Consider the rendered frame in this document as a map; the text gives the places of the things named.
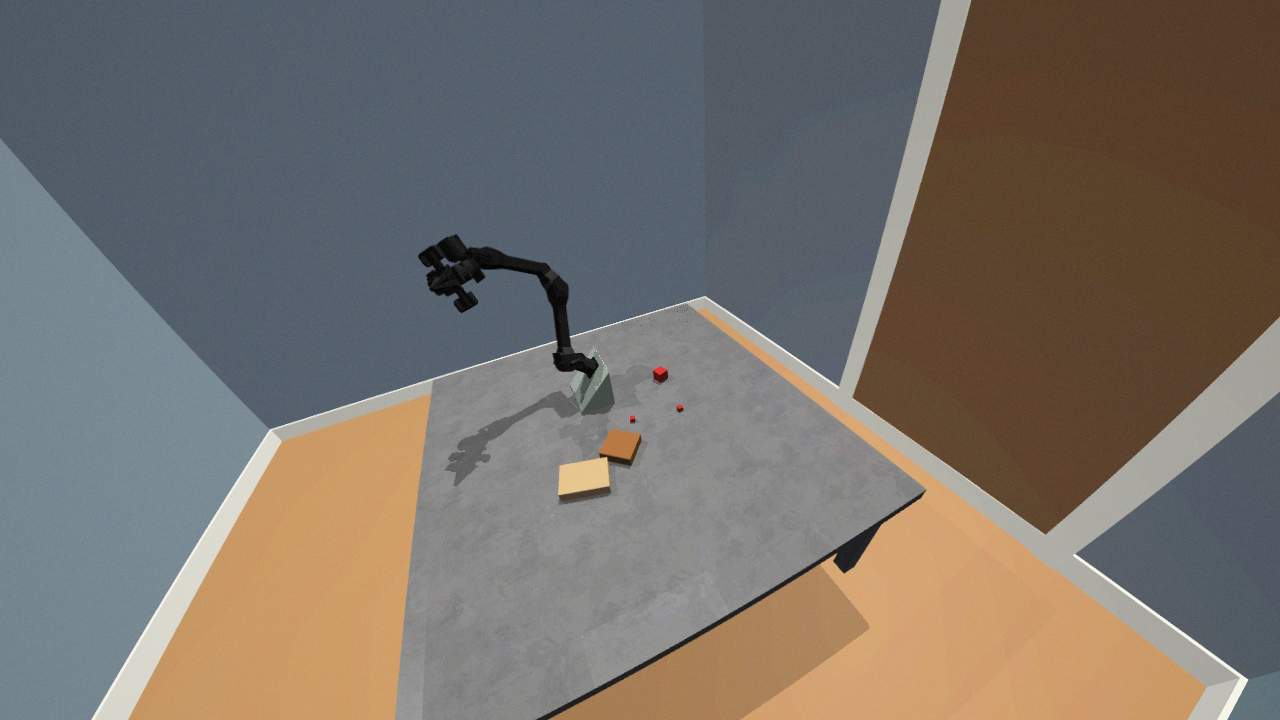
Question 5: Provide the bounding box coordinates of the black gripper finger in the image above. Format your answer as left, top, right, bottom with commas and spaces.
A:
430, 279, 462, 297
429, 266, 452, 290

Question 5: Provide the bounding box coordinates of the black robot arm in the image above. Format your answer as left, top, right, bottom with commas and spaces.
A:
436, 234, 599, 379

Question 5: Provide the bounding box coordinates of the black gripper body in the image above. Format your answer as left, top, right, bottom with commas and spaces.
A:
419, 245, 477, 313

